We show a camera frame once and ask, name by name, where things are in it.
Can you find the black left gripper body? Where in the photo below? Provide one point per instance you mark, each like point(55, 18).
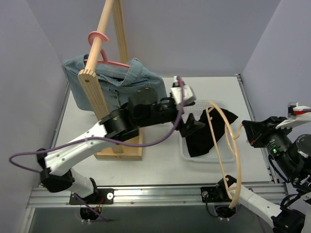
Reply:
point(179, 119)

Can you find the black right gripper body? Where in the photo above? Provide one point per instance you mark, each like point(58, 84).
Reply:
point(254, 131)

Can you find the black skirt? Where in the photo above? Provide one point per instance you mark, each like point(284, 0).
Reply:
point(201, 142)

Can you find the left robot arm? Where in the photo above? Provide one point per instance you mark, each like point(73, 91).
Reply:
point(141, 110)

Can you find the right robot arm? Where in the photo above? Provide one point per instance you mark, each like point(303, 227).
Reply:
point(290, 160)

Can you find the pink plastic hanger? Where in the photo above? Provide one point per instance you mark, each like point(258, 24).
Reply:
point(104, 61)

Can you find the white perforated plastic basket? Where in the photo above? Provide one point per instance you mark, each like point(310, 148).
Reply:
point(212, 156)

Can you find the light blue denim shirt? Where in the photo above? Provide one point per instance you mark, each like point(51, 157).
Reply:
point(117, 83)

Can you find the aluminium right side rail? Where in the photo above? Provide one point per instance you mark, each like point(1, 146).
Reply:
point(276, 146)

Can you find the aluminium rail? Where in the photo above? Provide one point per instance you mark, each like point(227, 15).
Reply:
point(276, 146)
point(142, 196)

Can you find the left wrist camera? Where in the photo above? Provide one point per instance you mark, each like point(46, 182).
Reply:
point(182, 93)

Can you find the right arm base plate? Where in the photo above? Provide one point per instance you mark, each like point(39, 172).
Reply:
point(217, 202)

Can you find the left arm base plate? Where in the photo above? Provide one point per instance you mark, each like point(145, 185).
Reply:
point(93, 205)

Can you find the aluminium front rail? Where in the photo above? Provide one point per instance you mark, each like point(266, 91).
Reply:
point(142, 196)

